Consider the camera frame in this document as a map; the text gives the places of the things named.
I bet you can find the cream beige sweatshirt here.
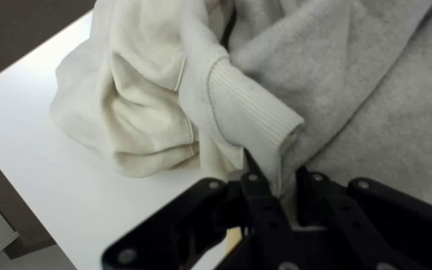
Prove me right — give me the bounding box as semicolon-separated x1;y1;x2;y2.
50;0;238;178

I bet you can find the gray fleece garment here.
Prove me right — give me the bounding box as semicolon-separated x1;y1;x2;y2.
178;0;432;215

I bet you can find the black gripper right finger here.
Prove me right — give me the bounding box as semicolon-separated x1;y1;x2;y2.
296;166;432;270

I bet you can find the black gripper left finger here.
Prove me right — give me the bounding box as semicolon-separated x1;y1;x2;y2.
101;148;298;270

